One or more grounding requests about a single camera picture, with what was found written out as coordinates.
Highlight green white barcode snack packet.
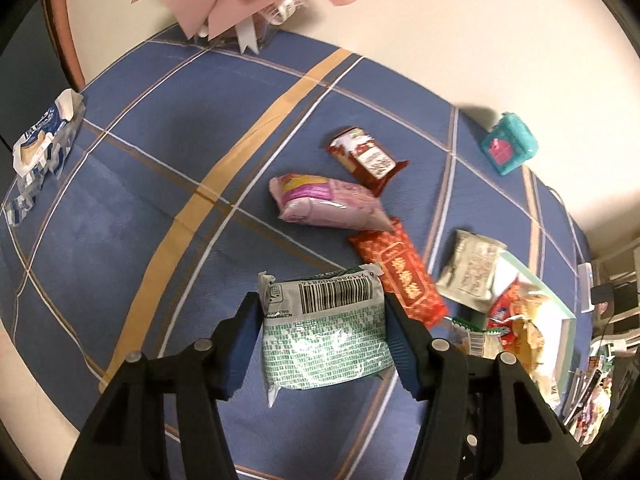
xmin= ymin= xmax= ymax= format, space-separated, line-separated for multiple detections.
xmin=258 ymin=263 xmax=393 ymax=405

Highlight white tray with teal rim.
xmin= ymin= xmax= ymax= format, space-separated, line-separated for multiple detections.
xmin=449 ymin=249 xmax=580 ymax=411

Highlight blue plaid tablecloth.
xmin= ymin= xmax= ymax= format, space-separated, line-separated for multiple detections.
xmin=1 ymin=29 xmax=587 ymax=479

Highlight teal cube box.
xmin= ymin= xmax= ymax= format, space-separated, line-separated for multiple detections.
xmin=480 ymin=113 xmax=538 ymax=176

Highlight white power strip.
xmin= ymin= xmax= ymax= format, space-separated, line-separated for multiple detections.
xmin=577 ymin=262 xmax=594 ymax=313

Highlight blue white tissue pack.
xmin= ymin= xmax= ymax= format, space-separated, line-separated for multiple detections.
xmin=3 ymin=88 xmax=86 ymax=226

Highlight red popcorn snack bag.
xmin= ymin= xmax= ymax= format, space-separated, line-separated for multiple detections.
xmin=487 ymin=278 xmax=549 ymax=350

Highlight pink purple snack packet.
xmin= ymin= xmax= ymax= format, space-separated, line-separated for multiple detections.
xmin=269 ymin=174 xmax=393 ymax=232

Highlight dark red small snack packet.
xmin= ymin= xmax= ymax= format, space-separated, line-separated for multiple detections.
xmin=326 ymin=127 xmax=409 ymax=197

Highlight red orange patterned snack bar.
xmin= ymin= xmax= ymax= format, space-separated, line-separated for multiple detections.
xmin=348 ymin=218 xmax=448 ymax=328

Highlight grey white snack packet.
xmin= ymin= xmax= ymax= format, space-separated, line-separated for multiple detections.
xmin=436 ymin=230 xmax=506 ymax=314

